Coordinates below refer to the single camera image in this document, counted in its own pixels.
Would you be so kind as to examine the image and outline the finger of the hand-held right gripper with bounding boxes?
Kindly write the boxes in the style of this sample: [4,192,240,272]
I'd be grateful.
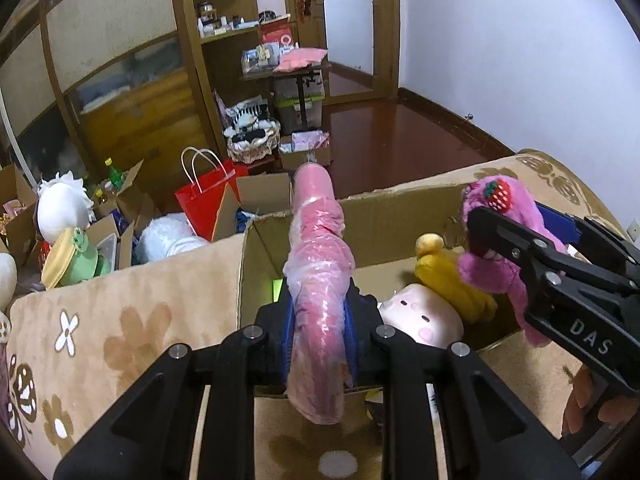
[537,203,640,266]
[467,207,566,281]

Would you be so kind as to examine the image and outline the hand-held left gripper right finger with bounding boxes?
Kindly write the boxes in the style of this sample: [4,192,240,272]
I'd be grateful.
[342,277,583,480]

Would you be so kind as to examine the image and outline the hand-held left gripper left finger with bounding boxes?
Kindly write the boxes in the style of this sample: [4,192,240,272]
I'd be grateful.
[52,280,301,480]

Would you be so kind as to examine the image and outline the magenta plush toy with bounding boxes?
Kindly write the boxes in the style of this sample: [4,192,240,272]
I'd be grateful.
[457,175,568,346]

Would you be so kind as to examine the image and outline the yellow plush toy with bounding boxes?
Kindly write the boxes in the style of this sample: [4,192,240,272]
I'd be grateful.
[414,232,498,323]

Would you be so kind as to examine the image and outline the pink plastic-wrapped plush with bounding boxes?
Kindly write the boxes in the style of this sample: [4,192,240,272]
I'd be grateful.
[282,162,356,426]

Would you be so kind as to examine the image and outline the person's right hand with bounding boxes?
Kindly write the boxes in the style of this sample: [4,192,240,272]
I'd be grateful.
[562,365,633,436]

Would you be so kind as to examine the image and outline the brown floral blanket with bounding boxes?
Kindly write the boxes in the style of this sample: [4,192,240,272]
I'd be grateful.
[0,150,640,480]

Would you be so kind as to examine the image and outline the white fluffy plush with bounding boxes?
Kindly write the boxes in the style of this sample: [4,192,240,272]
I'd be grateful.
[134,212,211,263]

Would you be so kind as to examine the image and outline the red paper bag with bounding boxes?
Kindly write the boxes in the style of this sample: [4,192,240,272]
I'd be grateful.
[175,147,250,242]

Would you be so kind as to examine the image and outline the small cardboard box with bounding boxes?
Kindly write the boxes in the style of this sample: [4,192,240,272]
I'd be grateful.
[87,215,136,271]

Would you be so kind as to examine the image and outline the lace-trimmed basket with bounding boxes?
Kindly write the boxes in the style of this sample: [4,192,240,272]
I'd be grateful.
[226,120,281,163]

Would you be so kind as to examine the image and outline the small box of pink packets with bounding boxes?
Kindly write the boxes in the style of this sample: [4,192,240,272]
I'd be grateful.
[280,130,332,168]

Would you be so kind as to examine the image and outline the cardboard box with bottles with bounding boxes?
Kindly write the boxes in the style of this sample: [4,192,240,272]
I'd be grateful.
[90,160,146,221]

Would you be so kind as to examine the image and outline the green frog plush yellow hat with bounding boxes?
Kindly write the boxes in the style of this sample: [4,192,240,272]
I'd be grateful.
[41,226,112,291]

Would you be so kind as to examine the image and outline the black white plush in basket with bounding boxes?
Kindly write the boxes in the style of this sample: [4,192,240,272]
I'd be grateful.
[223,100,273,136]

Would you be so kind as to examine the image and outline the green glass bottle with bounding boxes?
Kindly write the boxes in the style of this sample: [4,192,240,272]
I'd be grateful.
[104,157,126,188]

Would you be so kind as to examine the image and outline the clear storage bin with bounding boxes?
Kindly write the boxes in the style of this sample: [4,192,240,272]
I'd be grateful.
[272,77,326,131]

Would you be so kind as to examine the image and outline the white-haired plush head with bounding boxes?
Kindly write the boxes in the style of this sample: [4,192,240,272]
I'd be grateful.
[36,172,96,243]

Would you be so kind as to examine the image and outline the small dark table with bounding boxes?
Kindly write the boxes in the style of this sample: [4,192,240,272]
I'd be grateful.
[240,62,331,131]

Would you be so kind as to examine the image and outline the pink folded cloth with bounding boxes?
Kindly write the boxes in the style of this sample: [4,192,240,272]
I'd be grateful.
[274,46,328,73]

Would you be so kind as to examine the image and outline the wooden door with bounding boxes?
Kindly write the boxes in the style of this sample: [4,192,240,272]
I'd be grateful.
[280,0,401,103]

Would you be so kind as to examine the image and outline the white tan cow plush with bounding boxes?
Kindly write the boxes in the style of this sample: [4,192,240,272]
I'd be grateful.
[0,252,18,346]

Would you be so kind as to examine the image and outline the clear boxes on table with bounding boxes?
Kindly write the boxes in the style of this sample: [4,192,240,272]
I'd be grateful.
[241,42,281,73]

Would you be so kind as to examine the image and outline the red gift box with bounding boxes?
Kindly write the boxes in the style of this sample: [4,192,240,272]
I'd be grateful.
[259,17,293,46]

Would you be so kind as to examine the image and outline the wooden wardrobe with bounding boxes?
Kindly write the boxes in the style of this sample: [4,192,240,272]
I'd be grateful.
[0,0,261,186]

